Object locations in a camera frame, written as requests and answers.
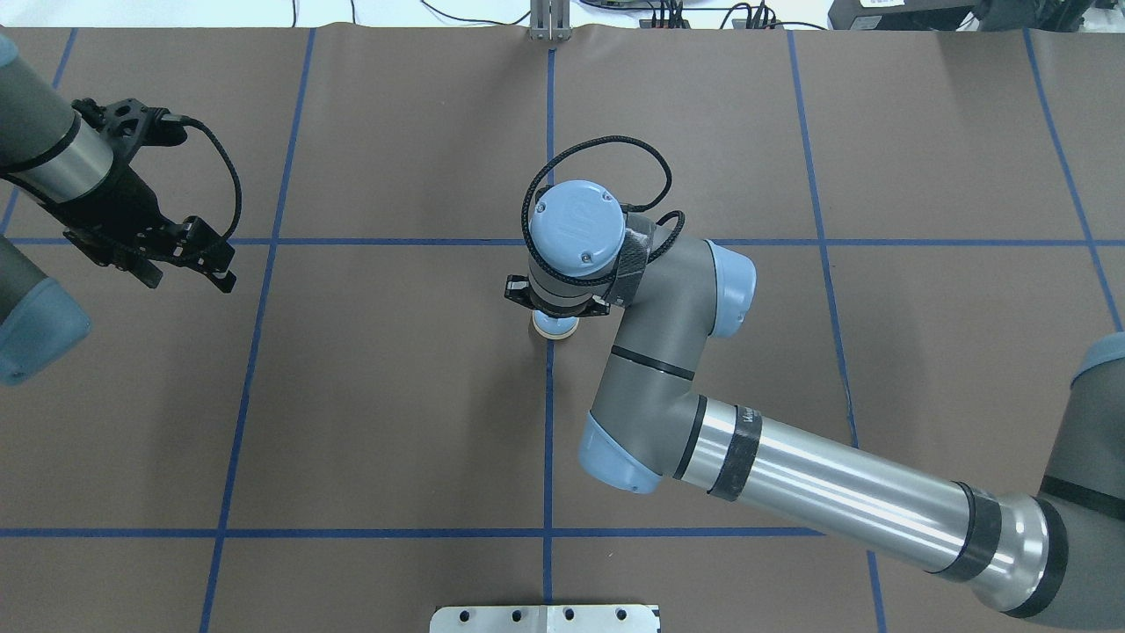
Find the white pedestal base plate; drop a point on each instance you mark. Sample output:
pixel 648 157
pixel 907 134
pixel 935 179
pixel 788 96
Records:
pixel 548 618

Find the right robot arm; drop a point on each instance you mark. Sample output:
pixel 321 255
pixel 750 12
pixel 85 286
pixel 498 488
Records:
pixel 1053 557

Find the black box device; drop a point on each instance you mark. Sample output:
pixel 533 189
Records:
pixel 942 16

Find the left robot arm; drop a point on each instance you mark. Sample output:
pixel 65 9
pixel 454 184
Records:
pixel 72 160

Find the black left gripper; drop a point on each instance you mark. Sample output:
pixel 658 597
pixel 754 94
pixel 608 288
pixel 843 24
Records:
pixel 121 195

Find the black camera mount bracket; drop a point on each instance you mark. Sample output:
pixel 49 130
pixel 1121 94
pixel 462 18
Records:
pixel 127 126

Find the aluminium frame post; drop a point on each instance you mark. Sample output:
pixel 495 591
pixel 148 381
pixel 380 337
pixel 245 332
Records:
pixel 549 20

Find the blue call bell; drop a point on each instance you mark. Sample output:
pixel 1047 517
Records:
pixel 554 328

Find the brown paper table mat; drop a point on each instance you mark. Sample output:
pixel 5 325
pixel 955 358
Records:
pixel 364 431

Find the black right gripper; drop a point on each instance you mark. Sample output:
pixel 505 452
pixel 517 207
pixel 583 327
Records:
pixel 516 291

